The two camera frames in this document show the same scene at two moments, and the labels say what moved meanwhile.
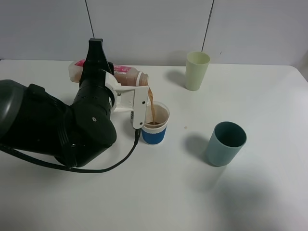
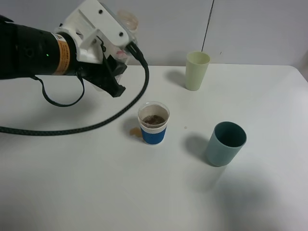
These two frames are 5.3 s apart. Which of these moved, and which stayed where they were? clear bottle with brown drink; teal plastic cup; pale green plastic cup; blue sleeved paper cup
Moved: clear bottle with brown drink
Stayed: blue sleeved paper cup; teal plastic cup; pale green plastic cup
